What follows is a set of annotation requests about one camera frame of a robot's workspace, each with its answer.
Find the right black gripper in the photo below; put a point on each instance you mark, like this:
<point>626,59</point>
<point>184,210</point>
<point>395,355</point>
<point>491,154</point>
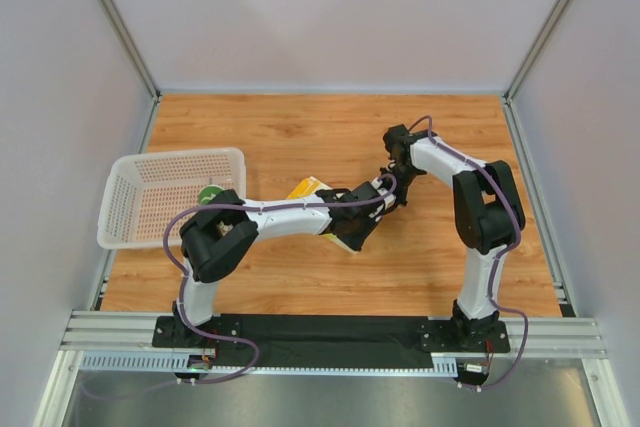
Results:
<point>395,172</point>

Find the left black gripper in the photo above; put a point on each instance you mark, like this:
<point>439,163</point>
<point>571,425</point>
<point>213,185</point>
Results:
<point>377,201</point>

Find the lime yellow towel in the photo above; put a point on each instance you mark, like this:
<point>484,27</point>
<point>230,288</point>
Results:
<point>311,185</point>

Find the green dinosaur pattern towel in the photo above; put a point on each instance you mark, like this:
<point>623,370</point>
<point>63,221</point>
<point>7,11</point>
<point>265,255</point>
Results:
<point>208,193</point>

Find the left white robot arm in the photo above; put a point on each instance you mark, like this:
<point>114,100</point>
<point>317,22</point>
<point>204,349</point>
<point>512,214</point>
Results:
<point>220,231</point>

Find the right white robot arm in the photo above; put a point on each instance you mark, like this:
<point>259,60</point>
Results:
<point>489,220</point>

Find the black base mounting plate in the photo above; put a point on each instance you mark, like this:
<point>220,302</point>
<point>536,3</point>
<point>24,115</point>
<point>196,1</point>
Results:
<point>370,342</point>

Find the white perforated plastic basket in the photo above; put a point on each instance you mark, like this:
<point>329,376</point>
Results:
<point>144,192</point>

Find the right aluminium frame post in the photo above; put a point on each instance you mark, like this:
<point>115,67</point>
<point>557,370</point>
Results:
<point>541,40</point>

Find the aluminium frame post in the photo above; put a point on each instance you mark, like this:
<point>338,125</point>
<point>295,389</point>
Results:
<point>126,40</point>
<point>541,40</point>

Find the aluminium front rail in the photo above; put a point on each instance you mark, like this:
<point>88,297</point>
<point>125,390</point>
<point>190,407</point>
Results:
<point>546,338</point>

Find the left aluminium frame post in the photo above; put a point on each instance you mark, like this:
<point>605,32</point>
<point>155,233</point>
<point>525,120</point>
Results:
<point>126,40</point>

